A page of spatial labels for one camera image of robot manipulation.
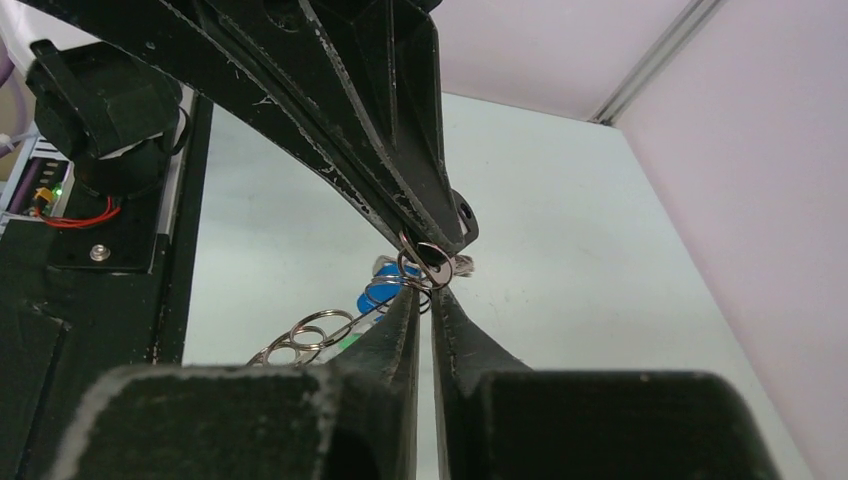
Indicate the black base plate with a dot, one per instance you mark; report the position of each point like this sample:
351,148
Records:
78,303

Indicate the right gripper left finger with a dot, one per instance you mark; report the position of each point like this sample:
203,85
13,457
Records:
353,417

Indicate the keyring with tagged keys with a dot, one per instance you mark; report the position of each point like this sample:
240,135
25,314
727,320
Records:
422,267

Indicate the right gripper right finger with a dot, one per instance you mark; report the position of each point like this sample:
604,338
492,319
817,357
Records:
498,418

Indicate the right aluminium frame post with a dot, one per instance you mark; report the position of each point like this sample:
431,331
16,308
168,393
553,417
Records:
681,31

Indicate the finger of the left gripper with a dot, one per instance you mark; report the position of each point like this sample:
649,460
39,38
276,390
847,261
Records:
348,88
362,81

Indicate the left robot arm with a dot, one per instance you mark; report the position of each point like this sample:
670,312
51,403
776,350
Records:
121,88

